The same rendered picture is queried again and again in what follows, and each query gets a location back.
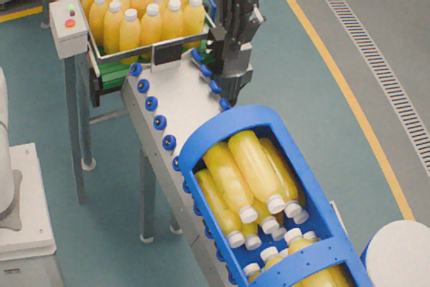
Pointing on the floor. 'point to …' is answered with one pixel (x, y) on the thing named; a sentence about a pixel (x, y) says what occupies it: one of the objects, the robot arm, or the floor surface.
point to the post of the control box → (73, 126)
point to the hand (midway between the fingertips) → (231, 47)
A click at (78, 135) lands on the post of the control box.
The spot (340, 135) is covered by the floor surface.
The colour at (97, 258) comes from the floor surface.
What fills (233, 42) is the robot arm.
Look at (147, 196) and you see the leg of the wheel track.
